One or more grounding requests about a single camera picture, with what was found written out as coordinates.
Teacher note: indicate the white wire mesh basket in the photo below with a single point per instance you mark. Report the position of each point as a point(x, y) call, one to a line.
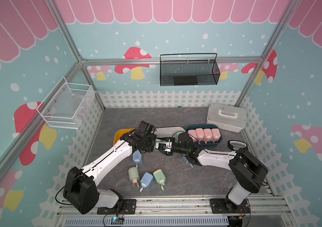
point(67, 105)

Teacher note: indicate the pale green round sharpener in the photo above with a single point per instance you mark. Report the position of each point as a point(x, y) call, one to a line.
point(134, 177)

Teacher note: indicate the blue pencil sharpener centre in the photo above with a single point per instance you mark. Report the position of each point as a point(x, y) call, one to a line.
point(186, 161)

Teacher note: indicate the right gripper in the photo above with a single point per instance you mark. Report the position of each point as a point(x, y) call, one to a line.
point(168, 153)

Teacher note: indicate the small green circuit board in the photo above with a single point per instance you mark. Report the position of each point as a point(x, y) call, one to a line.
point(117, 221)

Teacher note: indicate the white plastic storage box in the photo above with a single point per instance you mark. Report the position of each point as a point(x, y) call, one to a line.
point(166, 132)

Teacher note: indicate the green pencil sharpener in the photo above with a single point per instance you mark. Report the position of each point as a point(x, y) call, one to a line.
point(159, 178)
point(157, 141)

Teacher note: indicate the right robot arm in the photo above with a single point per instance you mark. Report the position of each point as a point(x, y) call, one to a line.
point(249, 171)

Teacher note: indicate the grey slotted cable duct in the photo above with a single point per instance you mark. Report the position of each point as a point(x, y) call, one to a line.
point(178, 221)

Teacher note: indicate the yellow plastic storage box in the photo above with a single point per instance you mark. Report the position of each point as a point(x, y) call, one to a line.
point(119, 133)

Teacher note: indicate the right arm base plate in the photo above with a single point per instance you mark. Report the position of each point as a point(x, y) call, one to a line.
point(225, 206)

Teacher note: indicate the translucent plastic lidded case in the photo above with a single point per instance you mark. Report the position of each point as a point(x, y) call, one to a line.
point(227, 117)

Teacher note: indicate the black wire mesh basket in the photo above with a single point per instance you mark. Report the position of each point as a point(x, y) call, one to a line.
point(189, 69)

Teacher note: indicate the blue pencil sharpener left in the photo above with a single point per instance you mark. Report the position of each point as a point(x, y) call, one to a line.
point(137, 158)

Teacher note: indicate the pink pencil sharpener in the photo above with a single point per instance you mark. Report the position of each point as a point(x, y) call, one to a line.
point(208, 135)
point(216, 134)
point(200, 134)
point(193, 135)

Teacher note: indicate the rack of metal bits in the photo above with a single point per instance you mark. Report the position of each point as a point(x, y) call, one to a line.
point(236, 145)

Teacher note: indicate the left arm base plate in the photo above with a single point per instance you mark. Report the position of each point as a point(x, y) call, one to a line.
point(123, 206)

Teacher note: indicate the blue pencil sharpener lower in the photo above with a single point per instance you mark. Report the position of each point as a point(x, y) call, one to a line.
point(146, 181)

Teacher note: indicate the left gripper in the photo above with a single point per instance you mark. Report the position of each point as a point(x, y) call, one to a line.
point(149, 149)

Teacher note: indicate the dark teal storage box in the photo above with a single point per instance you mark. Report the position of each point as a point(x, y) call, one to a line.
point(208, 144)

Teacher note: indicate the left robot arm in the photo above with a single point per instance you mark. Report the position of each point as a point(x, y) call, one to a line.
point(81, 190)

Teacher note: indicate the blue pencil sharpener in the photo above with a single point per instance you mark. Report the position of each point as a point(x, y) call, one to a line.
point(186, 161)
point(137, 158)
point(146, 181)

